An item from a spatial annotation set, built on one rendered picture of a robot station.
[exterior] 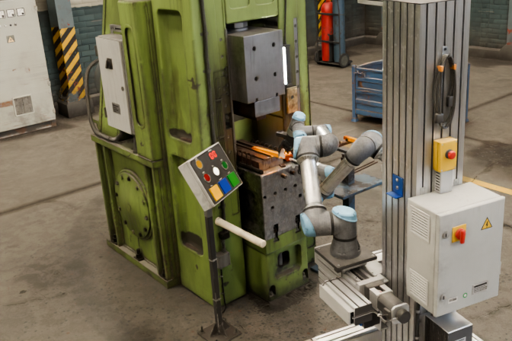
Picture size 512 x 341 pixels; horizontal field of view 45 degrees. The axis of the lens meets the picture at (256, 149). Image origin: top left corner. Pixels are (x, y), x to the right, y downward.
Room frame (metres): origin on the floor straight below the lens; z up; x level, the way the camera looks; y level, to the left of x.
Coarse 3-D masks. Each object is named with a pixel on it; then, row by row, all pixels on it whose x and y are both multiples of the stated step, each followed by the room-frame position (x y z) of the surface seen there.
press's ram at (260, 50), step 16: (240, 32) 3.77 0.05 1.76; (256, 32) 3.73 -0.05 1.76; (272, 32) 3.73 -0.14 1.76; (240, 48) 3.62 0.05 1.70; (256, 48) 3.65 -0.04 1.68; (272, 48) 3.72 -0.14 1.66; (240, 64) 3.63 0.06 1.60; (256, 64) 3.64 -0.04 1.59; (272, 64) 3.72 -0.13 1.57; (240, 80) 3.63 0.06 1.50; (256, 80) 3.64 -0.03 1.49; (272, 80) 3.71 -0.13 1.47; (240, 96) 3.64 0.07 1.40; (256, 96) 3.63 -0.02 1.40; (272, 96) 3.71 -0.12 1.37
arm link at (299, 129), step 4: (296, 124) 3.43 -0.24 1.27; (300, 124) 3.43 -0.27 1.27; (292, 128) 3.45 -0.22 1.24; (296, 128) 3.41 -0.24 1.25; (300, 128) 3.40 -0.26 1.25; (304, 128) 3.40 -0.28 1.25; (308, 128) 3.40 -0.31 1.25; (296, 132) 3.37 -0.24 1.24; (300, 132) 3.36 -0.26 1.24; (304, 132) 3.37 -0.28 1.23; (308, 132) 3.38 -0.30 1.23; (312, 132) 3.38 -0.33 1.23; (296, 136) 3.36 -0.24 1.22
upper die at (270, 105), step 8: (240, 104) 3.73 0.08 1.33; (248, 104) 3.67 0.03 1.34; (256, 104) 3.63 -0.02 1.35; (264, 104) 3.67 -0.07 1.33; (272, 104) 3.71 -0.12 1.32; (240, 112) 3.74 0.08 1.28; (248, 112) 3.67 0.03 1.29; (256, 112) 3.63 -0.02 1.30; (264, 112) 3.67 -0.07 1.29; (272, 112) 3.70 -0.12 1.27
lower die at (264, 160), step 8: (248, 144) 3.93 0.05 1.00; (256, 144) 3.94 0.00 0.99; (240, 152) 3.83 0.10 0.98; (248, 152) 3.79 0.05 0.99; (256, 152) 3.78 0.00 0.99; (240, 160) 3.77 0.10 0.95; (248, 160) 3.70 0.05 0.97; (256, 160) 3.67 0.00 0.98; (264, 160) 3.65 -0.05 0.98; (272, 160) 3.69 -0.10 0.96; (280, 160) 3.73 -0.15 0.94; (264, 168) 3.65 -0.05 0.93
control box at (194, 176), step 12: (216, 144) 3.39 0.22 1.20; (204, 156) 3.24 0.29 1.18; (216, 156) 3.32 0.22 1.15; (180, 168) 3.14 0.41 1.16; (192, 168) 3.11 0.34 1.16; (204, 168) 3.18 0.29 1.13; (228, 168) 3.33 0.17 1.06; (192, 180) 3.11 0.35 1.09; (204, 180) 3.12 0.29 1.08; (216, 180) 3.19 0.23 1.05; (228, 180) 3.26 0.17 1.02; (240, 180) 3.34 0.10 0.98; (204, 192) 3.07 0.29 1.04; (228, 192) 3.20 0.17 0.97; (204, 204) 3.08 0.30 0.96; (216, 204) 3.07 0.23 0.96
